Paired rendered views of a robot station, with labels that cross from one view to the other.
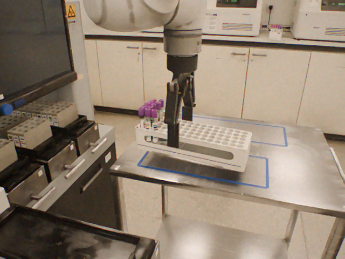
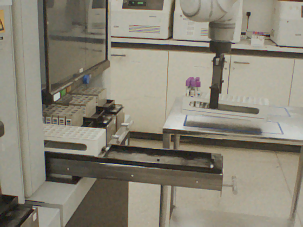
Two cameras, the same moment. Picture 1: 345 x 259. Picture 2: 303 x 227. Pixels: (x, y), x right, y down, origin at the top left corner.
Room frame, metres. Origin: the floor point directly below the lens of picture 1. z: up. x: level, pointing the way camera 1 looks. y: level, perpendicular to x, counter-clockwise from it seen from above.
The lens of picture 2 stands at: (-0.67, 0.39, 1.25)
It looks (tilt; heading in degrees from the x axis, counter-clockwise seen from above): 19 degrees down; 351
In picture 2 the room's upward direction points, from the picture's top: 2 degrees clockwise
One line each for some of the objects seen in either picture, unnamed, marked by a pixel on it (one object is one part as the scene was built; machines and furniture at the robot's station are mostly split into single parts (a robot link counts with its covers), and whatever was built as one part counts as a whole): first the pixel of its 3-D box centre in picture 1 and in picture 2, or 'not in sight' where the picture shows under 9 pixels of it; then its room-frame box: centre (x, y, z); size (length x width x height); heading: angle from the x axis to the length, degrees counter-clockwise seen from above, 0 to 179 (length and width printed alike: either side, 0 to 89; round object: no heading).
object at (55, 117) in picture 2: not in sight; (61, 119); (0.63, 0.51, 0.85); 0.12 x 0.02 x 0.06; 163
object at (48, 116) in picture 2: not in sight; (55, 118); (0.63, 0.53, 0.85); 0.12 x 0.02 x 0.06; 163
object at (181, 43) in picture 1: (182, 41); (221, 32); (0.67, -0.03, 1.14); 0.09 x 0.09 x 0.06
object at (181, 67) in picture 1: (181, 72); (219, 54); (0.67, -0.03, 1.07); 0.08 x 0.07 x 0.09; 158
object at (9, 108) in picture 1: (6, 109); (86, 79); (0.65, 0.42, 0.98); 0.03 x 0.01 x 0.03; 163
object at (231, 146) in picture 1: (192, 140); (224, 105); (0.65, -0.06, 0.89); 0.30 x 0.10 x 0.06; 68
